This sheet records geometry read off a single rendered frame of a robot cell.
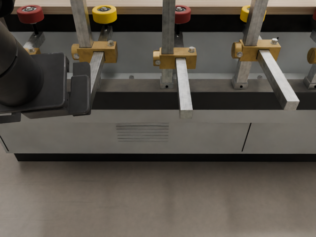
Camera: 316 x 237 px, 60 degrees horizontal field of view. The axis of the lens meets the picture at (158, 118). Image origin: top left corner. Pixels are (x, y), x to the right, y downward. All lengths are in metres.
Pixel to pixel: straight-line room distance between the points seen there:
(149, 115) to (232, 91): 0.32
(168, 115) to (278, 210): 0.79
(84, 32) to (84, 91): 0.55
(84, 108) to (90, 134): 1.13
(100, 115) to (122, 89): 0.17
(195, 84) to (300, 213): 0.91
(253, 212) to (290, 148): 0.40
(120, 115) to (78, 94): 0.73
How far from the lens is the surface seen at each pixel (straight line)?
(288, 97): 0.73
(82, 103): 0.32
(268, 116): 1.13
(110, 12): 0.97
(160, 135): 1.40
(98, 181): 1.56
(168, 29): 0.83
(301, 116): 1.18
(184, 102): 0.69
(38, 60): 0.34
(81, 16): 0.84
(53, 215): 1.51
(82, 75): 0.33
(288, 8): 1.12
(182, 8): 1.00
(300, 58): 1.26
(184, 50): 0.89
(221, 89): 0.96
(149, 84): 0.95
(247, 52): 0.90
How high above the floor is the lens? 1.25
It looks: 42 degrees down
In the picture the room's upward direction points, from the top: straight up
